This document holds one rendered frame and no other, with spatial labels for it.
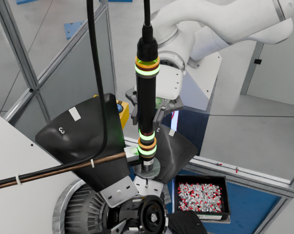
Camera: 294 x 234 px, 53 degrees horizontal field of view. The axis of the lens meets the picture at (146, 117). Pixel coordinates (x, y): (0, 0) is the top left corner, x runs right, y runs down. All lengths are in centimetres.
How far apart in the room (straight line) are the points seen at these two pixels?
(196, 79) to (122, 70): 181
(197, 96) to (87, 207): 76
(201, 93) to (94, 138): 73
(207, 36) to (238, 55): 215
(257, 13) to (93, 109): 44
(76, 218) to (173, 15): 61
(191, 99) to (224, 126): 126
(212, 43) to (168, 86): 64
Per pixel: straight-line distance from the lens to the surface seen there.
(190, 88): 137
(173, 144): 102
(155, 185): 91
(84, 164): 71
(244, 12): 73
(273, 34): 120
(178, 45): 76
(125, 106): 125
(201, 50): 131
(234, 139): 257
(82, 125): 76
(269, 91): 293
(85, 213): 89
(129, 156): 71
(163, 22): 74
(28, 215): 93
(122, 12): 401
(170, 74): 70
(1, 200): 90
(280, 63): 273
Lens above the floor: 199
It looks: 49 degrees down
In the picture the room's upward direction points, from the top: straight up
